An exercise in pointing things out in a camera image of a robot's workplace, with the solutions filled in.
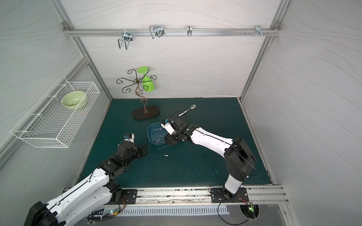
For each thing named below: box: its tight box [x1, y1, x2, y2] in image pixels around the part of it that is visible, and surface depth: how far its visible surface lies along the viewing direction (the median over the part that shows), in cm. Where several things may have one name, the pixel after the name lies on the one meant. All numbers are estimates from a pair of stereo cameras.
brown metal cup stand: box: [115, 68, 160, 121], surface depth 95 cm
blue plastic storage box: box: [147, 121, 170, 146], surface depth 98 cm
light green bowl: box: [61, 90, 87, 110], surface depth 73 cm
